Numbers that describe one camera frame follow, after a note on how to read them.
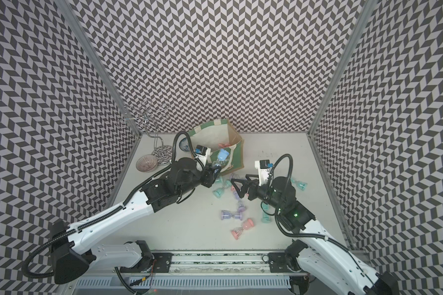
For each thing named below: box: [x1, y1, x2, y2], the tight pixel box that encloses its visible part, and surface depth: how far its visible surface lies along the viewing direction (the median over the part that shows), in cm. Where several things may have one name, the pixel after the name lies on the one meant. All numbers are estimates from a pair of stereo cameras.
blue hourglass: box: [212, 148, 230, 166], surface depth 72 cm
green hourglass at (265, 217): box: [260, 201, 272, 224], surface depth 64 cm
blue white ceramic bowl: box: [179, 137, 191, 152], surface depth 110 cm
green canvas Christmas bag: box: [187, 118, 245, 176], surface depth 96 cm
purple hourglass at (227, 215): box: [220, 210, 244, 221], surface depth 84 cm
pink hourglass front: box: [231, 218, 255, 241], surface depth 82 cm
